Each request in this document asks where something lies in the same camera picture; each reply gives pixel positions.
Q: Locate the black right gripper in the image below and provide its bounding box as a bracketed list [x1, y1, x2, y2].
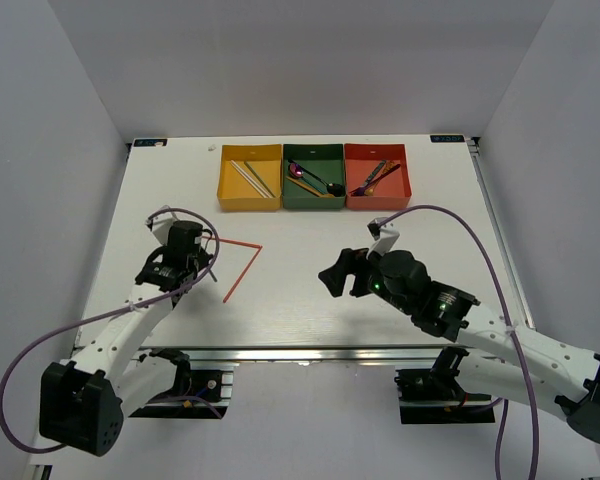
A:
[318, 242, 414, 316]

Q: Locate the orange chopstick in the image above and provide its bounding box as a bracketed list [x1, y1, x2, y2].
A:
[222, 245, 263, 304]
[203, 236, 263, 249]

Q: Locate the black spoon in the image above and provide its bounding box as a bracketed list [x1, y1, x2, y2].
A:
[289, 161, 346, 197]

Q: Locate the clear chopstick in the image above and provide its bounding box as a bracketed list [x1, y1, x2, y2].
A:
[230, 160, 259, 189]
[230, 161, 272, 198]

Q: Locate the iridescent pink spoon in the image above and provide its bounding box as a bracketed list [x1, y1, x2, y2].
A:
[288, 163, 304, 179]

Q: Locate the ornate gold fork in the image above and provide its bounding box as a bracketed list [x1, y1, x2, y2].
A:
[365, 164, 400, 196]

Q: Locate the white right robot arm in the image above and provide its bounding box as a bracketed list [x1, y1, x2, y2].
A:
[318, 248, 600, 444]

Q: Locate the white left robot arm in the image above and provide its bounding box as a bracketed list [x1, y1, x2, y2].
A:
[39, 220, 214, 456]

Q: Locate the yellow container box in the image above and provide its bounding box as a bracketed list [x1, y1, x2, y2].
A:
[217, 144, 282, 212]

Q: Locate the red container box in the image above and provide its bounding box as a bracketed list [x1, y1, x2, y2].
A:
[344, 143, 412, 211]

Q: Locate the green container box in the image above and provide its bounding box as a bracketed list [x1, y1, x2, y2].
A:
[282, 144, 346, 211]

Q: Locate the left blue corner label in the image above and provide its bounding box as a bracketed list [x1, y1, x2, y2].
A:
[132, 138, 168, 148]

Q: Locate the blue corner label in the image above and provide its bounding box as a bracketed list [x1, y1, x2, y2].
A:
[429, 134, 466, 143]
[132, 138, 168, 148]

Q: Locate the right blue corner label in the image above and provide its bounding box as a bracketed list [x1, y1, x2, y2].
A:
[429, 134, 466, 143]

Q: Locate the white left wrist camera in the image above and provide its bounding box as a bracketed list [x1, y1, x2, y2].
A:
[145, 205, 179, 245]

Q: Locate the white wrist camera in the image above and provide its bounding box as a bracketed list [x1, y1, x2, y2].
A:
[367, 217, 400, 259]
[145, 205, 179, 245]

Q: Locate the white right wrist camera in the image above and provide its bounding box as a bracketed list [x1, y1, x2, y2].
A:
[367, 217, 400, 259]

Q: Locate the aluminium table frame rail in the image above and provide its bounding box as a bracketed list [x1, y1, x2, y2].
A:
[72, 344, 551, 365]

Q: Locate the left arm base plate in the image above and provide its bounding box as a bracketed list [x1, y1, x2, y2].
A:
[123, 349, 234, 420]

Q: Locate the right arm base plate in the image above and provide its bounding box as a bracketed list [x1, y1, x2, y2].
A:
[394, 369, 495, 425]

